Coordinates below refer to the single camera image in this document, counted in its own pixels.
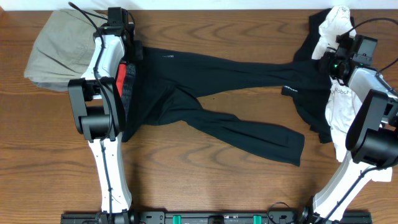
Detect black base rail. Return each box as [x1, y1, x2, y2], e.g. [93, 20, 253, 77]
[60, 203, 374, 224]

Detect black leggings red waistband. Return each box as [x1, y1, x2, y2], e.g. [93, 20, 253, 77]
[122, 47, 331, 166]

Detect folded khaki pants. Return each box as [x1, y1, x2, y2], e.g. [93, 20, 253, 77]
[24, 10, 95, 91]

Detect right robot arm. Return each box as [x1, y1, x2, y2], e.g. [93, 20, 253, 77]
[301, 50, 397, 223]

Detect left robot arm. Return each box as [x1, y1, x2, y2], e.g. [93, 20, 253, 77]
[61, 24, 142, 223]

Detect black white t-shirt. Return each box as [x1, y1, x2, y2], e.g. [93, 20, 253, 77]
[281, 5, 393, 183]

